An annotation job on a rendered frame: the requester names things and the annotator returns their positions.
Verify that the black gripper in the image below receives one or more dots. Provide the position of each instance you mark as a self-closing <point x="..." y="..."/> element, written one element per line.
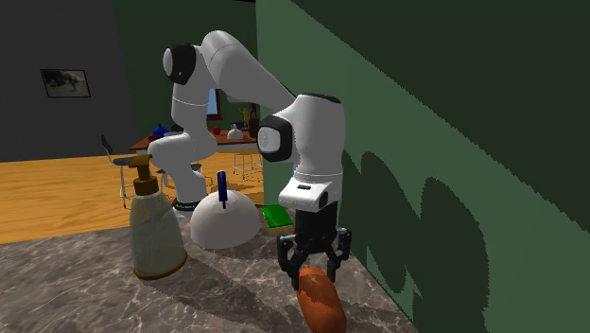
<point x="317" y="228"/>

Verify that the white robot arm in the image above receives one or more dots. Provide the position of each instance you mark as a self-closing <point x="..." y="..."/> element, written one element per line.
<point x="239" y="69"/>

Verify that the orange-brown sweet potato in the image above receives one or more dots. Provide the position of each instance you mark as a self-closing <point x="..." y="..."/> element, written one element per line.
<point x="322" y="302"/>

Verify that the brown dining table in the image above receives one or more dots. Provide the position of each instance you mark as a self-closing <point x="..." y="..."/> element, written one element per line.
<point x="223" y="137"/>

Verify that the clear bottle with brown pump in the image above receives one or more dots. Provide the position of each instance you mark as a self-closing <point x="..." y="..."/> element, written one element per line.
<point x="154" y="230"/>

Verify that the red framed window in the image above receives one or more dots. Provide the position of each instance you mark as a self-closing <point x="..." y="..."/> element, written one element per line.
<point x="212" y="102"/>

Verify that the grey metal chair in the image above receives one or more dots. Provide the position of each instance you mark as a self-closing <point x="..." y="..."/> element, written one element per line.
<point x="121" y="161"/>

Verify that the dark framed wall picture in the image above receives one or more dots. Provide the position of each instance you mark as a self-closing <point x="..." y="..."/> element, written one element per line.
<point x="65" y="83"/>

